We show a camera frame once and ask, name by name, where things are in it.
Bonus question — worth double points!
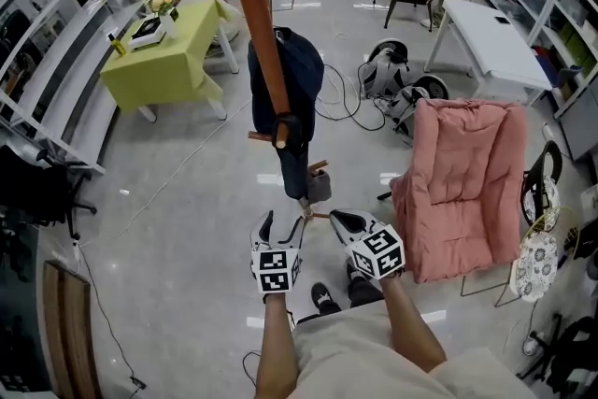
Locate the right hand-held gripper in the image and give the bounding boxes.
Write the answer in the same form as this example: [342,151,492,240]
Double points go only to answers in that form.
[329,208,406,280]

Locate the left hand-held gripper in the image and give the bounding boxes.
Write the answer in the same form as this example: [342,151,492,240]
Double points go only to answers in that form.
[249,209,307,294]

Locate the black umbrella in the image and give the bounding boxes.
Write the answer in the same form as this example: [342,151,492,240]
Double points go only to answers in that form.
[272,111,312,201]

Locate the brown wooden coat stand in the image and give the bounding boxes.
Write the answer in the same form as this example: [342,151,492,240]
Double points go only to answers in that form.
[168,0,331,233]

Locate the person's right forearm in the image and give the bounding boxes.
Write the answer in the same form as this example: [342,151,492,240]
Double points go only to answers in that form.
[380,276,448,373]

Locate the person's left forearm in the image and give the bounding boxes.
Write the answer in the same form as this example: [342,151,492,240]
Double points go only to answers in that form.
[255,292,300,399]

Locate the person's right black shoe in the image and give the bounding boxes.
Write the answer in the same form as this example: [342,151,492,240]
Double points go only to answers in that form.
[346,264,371,292]

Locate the person's black shoe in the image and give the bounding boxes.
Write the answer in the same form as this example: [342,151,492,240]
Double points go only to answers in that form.
[310,282,343,315]
[346,264,371,292]

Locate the small grey hanging pouch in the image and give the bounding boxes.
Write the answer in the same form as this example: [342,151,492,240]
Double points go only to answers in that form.
[306,169,334,205]

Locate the person's black trousers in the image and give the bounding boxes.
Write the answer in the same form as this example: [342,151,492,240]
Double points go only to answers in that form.
[296,278,387,326]

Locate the person's left black shoe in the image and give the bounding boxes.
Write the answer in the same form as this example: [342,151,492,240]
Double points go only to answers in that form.
[310,282,343,315]

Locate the pink padded lounge chair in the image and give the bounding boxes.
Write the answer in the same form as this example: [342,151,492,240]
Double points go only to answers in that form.
[377,96,530,287]

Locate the person's beige shirt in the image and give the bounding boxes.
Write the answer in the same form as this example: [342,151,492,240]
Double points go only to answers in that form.
[292,304,538,399]

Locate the grey backpack device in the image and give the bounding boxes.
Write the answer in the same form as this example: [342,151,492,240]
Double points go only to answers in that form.
[390,74,451,137]
[358,38,412,100]

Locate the navy blue hanging bag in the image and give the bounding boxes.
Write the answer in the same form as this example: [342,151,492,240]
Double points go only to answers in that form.
[247,26,326,144]

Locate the black chair with floral cushion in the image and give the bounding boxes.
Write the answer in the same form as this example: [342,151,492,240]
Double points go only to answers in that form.
[520,139,563,228]

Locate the table with green cloth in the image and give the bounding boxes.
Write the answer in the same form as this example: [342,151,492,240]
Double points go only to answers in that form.
[99,0,245,123]

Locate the white rectangular table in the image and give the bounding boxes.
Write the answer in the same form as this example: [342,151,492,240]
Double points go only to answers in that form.
[423,0,553,109]

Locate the brown wooden bench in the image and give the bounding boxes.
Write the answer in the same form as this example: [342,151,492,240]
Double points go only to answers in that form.
[42,260,102,399]

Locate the black office chair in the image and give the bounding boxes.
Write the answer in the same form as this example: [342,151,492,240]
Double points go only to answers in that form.
[0,144,99,242]

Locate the yellow bottle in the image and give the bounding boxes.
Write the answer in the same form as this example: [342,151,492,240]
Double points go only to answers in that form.
[107,32,129,59]

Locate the black swivel chair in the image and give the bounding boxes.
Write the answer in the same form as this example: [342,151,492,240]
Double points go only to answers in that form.
[518,312,598,394]

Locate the grey metal cabinet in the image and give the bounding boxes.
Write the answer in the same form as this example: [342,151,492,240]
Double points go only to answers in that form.
[558,77,598,163]

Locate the yellow flower bouquet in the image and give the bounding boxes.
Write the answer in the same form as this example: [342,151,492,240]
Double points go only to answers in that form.
[147,0,181,39]

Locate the white curved shelving unit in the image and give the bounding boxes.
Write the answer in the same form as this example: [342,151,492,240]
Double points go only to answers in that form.
[0,0,160,175]

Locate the long white floor cable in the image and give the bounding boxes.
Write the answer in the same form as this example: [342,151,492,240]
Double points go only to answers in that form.
[78,100,251,245]

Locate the wire chair with floral cushion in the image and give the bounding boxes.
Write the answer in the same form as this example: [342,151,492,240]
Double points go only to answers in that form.
[494,206,581,309]

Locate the thin black floor cable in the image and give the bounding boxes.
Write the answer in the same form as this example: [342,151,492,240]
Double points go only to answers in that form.
[76,242,148,390]

